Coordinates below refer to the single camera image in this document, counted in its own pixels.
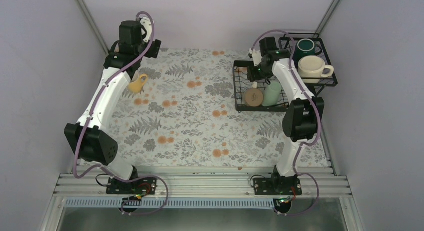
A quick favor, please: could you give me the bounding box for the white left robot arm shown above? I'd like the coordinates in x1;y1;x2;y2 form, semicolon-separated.
64;17;162;194

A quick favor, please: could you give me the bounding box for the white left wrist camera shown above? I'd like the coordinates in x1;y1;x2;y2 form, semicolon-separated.
137;16;154;43

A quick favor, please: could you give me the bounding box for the cream white mug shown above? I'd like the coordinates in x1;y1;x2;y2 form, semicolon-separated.
297;55;335;84

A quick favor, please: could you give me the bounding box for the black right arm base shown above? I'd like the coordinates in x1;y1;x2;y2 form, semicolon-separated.
252;175;303;196

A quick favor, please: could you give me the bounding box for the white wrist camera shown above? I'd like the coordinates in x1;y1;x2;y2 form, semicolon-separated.
137;16;154;43
248;49;263;67

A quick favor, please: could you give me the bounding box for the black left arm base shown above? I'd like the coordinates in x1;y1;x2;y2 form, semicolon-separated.
105;177;157;196

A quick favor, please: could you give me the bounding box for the beige speckled mug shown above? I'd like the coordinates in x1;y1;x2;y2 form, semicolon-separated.
243;82;264;107

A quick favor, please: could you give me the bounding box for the dark green mug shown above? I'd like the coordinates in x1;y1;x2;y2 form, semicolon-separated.
294;38;323;59

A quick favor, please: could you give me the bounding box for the aluminium mounting rail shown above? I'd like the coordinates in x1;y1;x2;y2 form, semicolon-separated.
53;166;353;198

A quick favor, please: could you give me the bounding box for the floral patterned table mat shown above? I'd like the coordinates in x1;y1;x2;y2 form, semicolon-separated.
81;47;329;168

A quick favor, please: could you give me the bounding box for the yellow mug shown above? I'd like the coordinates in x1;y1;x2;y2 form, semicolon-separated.
128;73;149;94

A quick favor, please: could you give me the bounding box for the mint green cup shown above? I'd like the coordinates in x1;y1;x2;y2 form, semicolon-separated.
261;81;282;107

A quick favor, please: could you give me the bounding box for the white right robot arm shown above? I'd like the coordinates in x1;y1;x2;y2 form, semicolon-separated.
247;35;325;195

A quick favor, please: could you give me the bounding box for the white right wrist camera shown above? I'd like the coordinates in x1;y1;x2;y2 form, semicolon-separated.
248;49;263;67

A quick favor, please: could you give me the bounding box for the black wire dish rack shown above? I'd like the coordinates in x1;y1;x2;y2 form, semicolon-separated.
233;33;338;112

